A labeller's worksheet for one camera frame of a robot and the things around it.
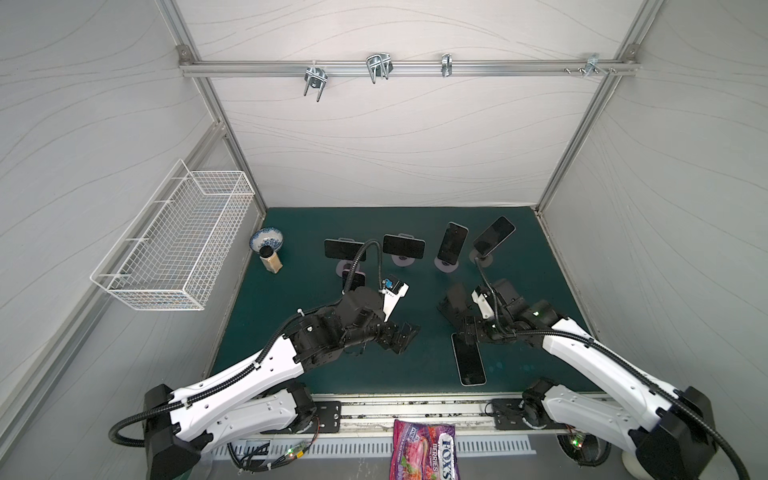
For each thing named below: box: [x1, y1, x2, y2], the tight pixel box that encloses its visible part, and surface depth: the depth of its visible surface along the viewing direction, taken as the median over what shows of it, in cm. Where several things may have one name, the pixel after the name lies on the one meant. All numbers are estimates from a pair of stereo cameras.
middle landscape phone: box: [382, 233, 426, 259], surface depth 101 cm
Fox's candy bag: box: [389, 419, 460, 480], surface depth 69 cm
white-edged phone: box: [451, 332, 487, 387], surface depth 85 cm
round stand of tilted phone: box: [469, 248, 493, 267], surface depth 106 cm
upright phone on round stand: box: [437, 221, 469, 265], surface depth 97 cm
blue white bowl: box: [249, 226, 284, 252], surface depth 110 cm
